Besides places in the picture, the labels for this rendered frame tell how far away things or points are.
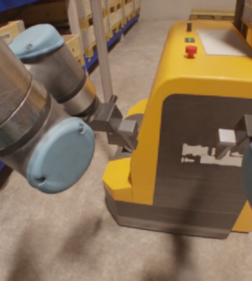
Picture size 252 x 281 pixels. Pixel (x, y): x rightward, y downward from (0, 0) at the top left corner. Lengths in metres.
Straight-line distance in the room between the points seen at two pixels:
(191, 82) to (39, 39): 0.42
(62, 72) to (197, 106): 0.42
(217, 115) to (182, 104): 0.11
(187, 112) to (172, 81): 0.11
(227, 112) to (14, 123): 0.59
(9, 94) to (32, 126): 0.04
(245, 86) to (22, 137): 0.57
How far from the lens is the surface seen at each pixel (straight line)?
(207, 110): 0.68
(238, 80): 0.65
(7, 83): 0.19
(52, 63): 0.37
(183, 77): 0.63
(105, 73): 1.09
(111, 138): 1.27
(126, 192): 1.00
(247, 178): 0.25
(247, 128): 0.45
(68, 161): 0.24
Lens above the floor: 1.14
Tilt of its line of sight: 39 degrees down
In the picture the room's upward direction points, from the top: 6 degrees counter-clockwise
